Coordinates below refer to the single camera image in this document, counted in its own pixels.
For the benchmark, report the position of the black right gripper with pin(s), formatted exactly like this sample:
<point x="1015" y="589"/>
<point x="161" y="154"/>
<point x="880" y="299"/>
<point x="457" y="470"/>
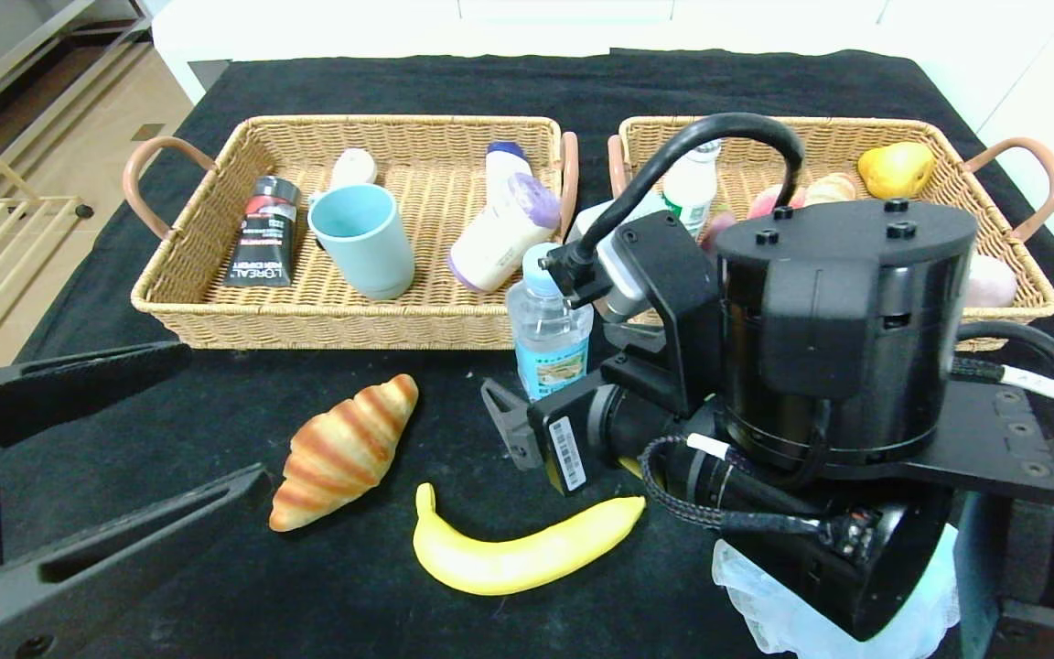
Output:
<point x="560" y="442"/>

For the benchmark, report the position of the clear water bottle blue cap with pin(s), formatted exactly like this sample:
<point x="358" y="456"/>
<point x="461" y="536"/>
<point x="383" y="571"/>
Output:
<point x="545" y="339"/>

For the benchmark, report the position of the white milk drink bottle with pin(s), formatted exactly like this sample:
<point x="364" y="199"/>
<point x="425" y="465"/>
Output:
<point x="690" y="197"/>

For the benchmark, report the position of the striped spiral bread roll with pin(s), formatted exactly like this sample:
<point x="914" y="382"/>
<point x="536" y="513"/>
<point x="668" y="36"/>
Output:
<point x="829" y="189"/>

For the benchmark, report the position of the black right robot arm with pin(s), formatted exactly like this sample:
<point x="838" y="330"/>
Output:
<point x="838" y="320"/>

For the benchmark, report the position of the wicker basket holding toiletries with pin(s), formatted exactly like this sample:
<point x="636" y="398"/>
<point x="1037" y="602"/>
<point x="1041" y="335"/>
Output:
<point x="435" y="210"/>

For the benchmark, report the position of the wicker basket holding food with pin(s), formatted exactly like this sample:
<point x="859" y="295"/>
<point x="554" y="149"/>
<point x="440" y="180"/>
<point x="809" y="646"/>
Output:
<point x="838" y="137"/>

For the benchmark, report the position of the yellow toy banana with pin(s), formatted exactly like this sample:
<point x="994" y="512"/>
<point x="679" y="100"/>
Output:
<point x="509" y="563"/>

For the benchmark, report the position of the toy croissant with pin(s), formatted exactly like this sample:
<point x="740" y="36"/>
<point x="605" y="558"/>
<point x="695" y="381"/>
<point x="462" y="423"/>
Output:
<point x="344" y="453"/>

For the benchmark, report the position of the white bottle purple cap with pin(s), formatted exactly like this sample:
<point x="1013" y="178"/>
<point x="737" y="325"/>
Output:
<point x="495" y="241"/>

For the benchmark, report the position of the teal plastic mug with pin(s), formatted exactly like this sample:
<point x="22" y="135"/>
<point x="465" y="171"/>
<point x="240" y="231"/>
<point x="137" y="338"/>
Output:
<point x="371" y="264"/>

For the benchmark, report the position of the white bottle blue cap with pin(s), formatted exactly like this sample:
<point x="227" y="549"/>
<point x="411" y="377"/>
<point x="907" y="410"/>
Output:
<point x="504" y="172"/>

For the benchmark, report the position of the beige wooden rolling rack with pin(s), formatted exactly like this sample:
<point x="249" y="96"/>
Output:
<point x="24" y="206"/>

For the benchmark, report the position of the black L'Oreal tube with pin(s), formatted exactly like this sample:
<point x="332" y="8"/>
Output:
<point x="263" y="236"/>

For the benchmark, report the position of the small white round-top bottle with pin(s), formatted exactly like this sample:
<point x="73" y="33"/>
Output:
<point x="355" y="167"/>

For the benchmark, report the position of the light blue bath pouf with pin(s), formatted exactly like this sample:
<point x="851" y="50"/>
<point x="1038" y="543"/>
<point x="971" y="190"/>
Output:
<point x="765" y="622"/>

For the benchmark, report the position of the pink toy peach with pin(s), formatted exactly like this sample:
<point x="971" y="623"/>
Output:
<point x="765" y="197"/>

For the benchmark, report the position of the black table cloth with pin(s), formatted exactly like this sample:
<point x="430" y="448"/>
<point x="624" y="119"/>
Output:
<point x="399" y="82"/>

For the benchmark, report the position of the yellow toy pear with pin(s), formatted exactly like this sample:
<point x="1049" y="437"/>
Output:
<point x="895" y="172"/>

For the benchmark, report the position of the beige oval toy potato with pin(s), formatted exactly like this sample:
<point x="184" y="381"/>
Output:
<point x="992" y="282"/>

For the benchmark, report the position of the white cupboard doors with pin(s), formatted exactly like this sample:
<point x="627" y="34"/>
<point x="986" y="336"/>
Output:
<point x="1039" y="73"/>

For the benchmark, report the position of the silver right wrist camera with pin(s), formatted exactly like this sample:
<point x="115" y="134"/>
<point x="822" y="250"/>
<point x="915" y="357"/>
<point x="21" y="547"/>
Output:
<point x="623" y="284"/>

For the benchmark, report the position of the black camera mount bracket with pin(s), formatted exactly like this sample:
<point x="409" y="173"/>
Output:
<point x="682" y="302"/>

